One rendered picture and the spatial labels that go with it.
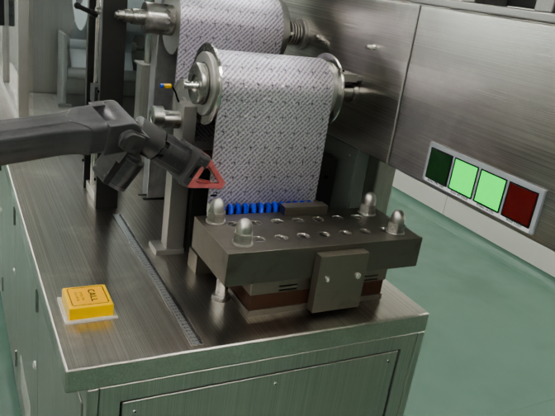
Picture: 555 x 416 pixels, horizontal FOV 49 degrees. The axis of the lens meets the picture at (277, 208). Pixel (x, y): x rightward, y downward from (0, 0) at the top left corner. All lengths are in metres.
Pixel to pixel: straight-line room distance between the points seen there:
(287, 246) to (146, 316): 0.26
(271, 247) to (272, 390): 0.25
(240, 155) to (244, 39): 0.32
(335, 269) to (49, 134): 0.51
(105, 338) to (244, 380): 0.24
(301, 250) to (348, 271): 0.10
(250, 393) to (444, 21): 0.71
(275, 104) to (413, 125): 0.26
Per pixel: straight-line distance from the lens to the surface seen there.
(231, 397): 1.07
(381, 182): 1.53
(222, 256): 1.01
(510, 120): 1.00
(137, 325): 1.03
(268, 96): 1.15
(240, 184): 1.17
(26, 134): 0.93
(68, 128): 0.96
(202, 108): 1.15
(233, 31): 1.36
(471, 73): 1.06
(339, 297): 1.11
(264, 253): 1.01
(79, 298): 1.05
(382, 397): 1.27
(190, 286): 1.15
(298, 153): 1.21
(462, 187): 1.06
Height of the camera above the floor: 1.44
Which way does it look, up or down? 20 degrees down
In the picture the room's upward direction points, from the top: 8 degrees clockwise
